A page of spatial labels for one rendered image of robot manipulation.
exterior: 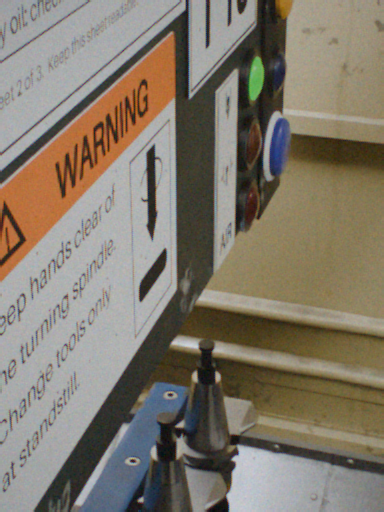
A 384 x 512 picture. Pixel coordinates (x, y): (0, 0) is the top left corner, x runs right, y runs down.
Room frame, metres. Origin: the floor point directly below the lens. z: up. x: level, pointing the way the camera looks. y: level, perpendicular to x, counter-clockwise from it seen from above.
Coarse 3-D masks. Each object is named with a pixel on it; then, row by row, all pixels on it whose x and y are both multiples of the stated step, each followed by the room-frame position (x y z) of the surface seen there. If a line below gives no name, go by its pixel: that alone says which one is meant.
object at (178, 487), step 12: (156, 456) 0.68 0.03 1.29; (180, 456) 0.68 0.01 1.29; (156, 468) 0.68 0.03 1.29; (168, 468) 0.67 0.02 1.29; (180, 468) 0.68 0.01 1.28; (156, 480) 0.67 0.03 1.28; (168, 480) 0.67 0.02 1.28; (180, 480) 0.68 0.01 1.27; (144, 492) 0.68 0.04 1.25; (156, 492) 0.67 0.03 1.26; (168, 492) 0.67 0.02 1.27; (180, 492) 0.67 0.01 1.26; (144, 504) 0.68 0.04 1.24; (156, 504) 0.67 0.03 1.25; (168, 504) 0.67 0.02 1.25; (180, 504) 0.67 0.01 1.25
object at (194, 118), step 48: (144, 48) 0.34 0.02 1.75; (240, 48) 0.46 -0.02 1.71; (96, 96) 0.30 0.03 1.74; (192, 96) 0.39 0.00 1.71; (192, 144) 0.39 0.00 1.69; (192, 192) 0.39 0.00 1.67; (192, 240) 0.39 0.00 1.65; (192, 288) 0.39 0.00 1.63; (144, 384) 0.33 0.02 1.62; (96, 432) 0.29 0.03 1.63
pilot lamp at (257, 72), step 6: (258, 60) 0.47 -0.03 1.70; (258, 66) 0.46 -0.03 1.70; (252, 72) 0.46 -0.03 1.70; (258, 72) 0.46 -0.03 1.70; (252, 78) 0.46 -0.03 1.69; (258, 78) 0.46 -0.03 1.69; (252, 84) 0.46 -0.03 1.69; (258, 84) 0.46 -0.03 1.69; (252, 90) 0.46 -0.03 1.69; (258, 90) 0.46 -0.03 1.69; (252, 96) 0.46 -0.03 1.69
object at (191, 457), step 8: (232, 424) 0.81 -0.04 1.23; (176, 432) 0.81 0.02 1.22; (232, 432) 0.80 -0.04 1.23; (232, 440) 0.79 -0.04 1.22; (184, 448) 0.77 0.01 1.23; (224, 448) 0.77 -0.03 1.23; (232, 448) 0.77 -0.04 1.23; (184, 456) 0.77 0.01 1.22; (192, 456) 0.76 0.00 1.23; (200, 456) 0.76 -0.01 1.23; (208, 456) 0.76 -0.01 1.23; (216, 456) 0.76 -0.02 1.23; (224, 456) 0.77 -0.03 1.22; (232, 456) 0.77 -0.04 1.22; (192, 464) 0.76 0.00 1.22; (200, 464) 0.76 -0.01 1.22; (208, 464) 0.76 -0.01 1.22; (216, 464) 0.76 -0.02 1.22; (224, 464) 0.77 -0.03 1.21; (232, 464) 0.77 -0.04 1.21; (224, 472) 0.77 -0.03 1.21
